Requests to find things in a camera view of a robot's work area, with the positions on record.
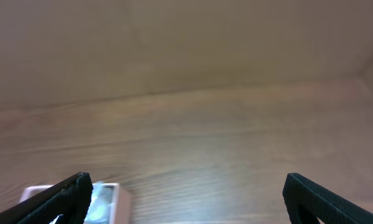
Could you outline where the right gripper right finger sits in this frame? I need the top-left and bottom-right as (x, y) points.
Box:
(282, 173), (373, 224)

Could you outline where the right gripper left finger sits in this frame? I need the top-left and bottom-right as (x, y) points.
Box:
(0, 172), (93, 224)

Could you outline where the clear pump bottle dark liquid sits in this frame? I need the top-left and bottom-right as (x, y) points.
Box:
(84, 182), (113, 224)

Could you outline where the white cardboard box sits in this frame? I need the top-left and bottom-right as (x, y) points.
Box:
(19, 182), (133, 224)

